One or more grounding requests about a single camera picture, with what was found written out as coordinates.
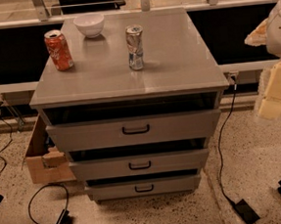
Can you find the grey bottom drawer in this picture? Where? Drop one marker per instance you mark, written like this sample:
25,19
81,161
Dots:
143,188

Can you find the grey drawer cabinet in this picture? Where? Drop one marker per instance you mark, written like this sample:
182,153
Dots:
179,75

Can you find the crushed silver can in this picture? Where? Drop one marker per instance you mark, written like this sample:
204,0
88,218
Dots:
135,47

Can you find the cardboard box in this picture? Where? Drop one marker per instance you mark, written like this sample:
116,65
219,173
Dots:
45,164

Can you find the grey middle drawer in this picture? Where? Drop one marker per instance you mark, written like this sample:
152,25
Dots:
115,167

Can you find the orange soda can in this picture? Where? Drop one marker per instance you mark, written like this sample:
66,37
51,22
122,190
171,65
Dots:
58,49

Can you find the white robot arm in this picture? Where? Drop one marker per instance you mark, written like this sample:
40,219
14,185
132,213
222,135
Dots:
268,33

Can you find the grey drawer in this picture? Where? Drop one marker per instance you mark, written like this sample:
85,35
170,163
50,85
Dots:
143,188
115,167
71,137

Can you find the grey top drawer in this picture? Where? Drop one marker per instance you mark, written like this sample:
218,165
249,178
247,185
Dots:
71,137

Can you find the black chair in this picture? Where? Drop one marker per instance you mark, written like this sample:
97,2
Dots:
66,7

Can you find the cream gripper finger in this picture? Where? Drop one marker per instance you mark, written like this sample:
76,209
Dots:
270,105

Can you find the white bowl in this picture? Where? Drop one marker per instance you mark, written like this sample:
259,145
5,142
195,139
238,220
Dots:
90,25

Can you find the black power adapter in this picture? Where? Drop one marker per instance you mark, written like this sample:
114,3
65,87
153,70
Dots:
246,212

